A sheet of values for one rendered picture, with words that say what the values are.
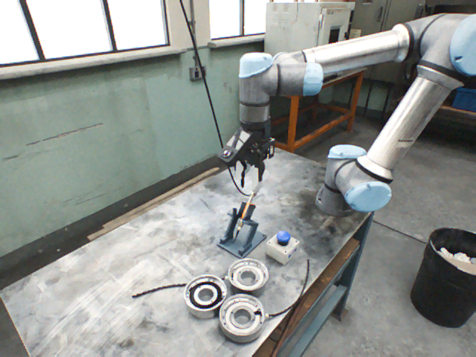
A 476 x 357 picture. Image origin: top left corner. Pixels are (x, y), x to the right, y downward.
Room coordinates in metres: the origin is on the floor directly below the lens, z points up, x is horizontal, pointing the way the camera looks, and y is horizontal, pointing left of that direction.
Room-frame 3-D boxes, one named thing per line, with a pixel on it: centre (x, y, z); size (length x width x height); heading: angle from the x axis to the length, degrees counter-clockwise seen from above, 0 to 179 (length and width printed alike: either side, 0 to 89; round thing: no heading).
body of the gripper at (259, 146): (0.73, -0.04, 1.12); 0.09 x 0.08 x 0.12; 140
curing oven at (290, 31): (3.02, -0.66, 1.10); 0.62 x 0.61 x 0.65; 138
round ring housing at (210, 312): (0.46, 0.08, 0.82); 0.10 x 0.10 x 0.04
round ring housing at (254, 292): (0.52, -0.02, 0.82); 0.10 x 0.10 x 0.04
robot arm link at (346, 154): (0.87, -0.36, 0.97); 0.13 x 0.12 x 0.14; 4
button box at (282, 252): (0.64, -0.13, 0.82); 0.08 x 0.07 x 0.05; 138
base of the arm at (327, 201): (0.88, -0.36, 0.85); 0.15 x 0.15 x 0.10
